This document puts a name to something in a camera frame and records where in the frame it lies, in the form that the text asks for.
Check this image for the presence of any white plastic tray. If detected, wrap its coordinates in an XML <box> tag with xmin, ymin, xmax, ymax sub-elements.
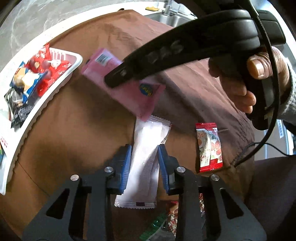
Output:
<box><xmin>1</xmin><ymin>48</ymin><xmax>83</xmax><ymax>195</ymax></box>

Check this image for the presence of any panda cartoon snack packet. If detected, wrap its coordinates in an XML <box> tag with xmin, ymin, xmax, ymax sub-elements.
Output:
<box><xmin>0</xmin><ymin>144</ymin><xmax>4</xmax><ymax>165</ymax></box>

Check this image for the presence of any white long snack pouch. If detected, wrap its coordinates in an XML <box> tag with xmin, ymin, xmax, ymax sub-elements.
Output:
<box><xmin>1</xmin><ymin>111</ymin><xmax>11</xmax><ymax>155</ymax></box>

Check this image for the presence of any pink wafer snack packet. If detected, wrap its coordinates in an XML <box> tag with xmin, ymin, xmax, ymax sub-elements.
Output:
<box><xmin>81</xmin><ymin>48</ymin><xmax>165</xmax><ymax>121</ymax></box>

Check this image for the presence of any black sesame snack packet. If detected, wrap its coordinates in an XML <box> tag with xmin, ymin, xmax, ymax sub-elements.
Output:
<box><xmin>4</xmin><ymin>88</ymin><xmax>39</xmax><ymax>128</ymax></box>

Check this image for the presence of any red Mylikes chocolate bag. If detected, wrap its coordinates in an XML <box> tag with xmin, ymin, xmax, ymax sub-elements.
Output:
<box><xmin>26</xmin><ymin>43</ymin><xmax>72</xmax><ymax>97</ymax></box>

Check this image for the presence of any brown patterned snack packet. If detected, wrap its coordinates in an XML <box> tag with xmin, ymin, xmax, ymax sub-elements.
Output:
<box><xmin>166</xmin><ymin>194</ymin><xmax>205</xmax><ymax>236</ymax></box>

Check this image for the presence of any person's right hand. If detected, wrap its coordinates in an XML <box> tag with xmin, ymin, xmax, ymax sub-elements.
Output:
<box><xmin>208</xmin><ymin>47</ymin><xmax>292</xmax><ymax>114</ymax></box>

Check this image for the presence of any yellow sponge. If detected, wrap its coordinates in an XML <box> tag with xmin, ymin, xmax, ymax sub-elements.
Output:
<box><xmin>145</xmin><ymin>6</ymin><xmax>159</xmax><ymax>11</ymax></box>

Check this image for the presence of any grey sleeve forearm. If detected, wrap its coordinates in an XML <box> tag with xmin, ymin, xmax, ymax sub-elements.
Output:
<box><xmin>278</xmin><ymin>65</ymin><xmax>295</xmax><ymax>127</ymax></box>

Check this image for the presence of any chrome faucet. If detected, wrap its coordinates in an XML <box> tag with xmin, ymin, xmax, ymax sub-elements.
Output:
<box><xmin>162</xmin><ymin>0</ymin><xmax>180</xmax><ymax>16</ymax></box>

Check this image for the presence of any blue Tipo cake packet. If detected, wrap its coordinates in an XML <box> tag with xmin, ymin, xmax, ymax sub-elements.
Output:
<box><xmin>10</xmin><ymin>62</ymin><xmax>45</xmax><ymax>103</ymax></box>

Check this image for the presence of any black cable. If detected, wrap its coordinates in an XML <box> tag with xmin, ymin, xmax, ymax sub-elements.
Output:
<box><xmin>233</xmin><ymin>0</ymin><xmax>296</xmax><ymax>168</ymax></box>

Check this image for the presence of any red white hawthorn packet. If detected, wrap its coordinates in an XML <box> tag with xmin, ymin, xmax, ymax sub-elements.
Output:
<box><xmin>196</xmin><ymin>123</ymin><xmax>223</xmax><ymax>173</ymax></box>

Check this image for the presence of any green edged seed packet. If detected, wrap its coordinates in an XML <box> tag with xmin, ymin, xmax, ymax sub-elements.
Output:
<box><xmin>139</xmin><ymin>213</ymin><xmax>175</xmax><ymax>241</ymax></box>

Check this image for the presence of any white snack packet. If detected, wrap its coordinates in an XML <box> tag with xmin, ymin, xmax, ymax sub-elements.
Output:
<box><xmin>114</xmin><ymin>115</ymin><xmax>171</xmax><ymax>209</ymax></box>

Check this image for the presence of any steel kitchen sink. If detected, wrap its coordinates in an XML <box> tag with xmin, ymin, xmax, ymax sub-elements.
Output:
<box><xmin>146</xmin><ymin>13</ymin><xmax>197</xmax><ymax>28</ymax></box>

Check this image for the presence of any brown tablecloth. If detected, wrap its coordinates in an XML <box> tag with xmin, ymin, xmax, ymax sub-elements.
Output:
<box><xmin>1</xmin><ymin>10</ymin><xmax>254</xmax><ymax>237</ymax></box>

